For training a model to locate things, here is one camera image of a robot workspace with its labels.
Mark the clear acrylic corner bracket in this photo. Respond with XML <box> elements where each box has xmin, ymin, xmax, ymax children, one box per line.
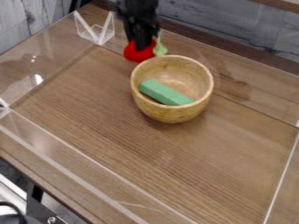
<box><xmin>74</xmin><ymin>10</ymin><xmax>117</xmax><ymax>46</ymax></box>

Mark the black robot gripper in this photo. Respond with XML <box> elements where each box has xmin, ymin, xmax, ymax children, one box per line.
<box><xmin>117</xmin><ymin>0</ymin><xmax>161</xmax><ymax>51</ymax></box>

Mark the red fruit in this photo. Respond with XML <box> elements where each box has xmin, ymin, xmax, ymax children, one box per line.
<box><xmin>123</xmin><ymin>38</ymin><xmax>169</xmax><ymax>63</ymax></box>

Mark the clear acrylic tray wall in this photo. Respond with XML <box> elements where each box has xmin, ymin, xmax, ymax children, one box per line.
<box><xmin>0</xmin><ymin>13</ymin><xmax>299</xmax><ymax>224</ymax></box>

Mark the green rectangular block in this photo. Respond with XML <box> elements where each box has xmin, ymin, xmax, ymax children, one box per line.
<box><xmin>139</xmin><ymin>80</ymin><xmax>195</xmax><ymax>106</ymax></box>

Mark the black metal table frame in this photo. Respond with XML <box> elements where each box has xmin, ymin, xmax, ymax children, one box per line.
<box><xmin>26</xmin><ymin>182</ymin><xmax>75</xmax><ymax>224</ymax></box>

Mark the black cable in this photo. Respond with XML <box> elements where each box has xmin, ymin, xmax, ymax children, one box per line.
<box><xmin>0</xmin><ymin>200</ymin><xmax>29</xmax><ymax>224</ymax></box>

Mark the wooden bowl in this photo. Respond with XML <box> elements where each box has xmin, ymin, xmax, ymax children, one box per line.
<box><xmin>131</xmin><ymin>55</ymin><xmax>215</xmax><ymax>123</ymax></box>

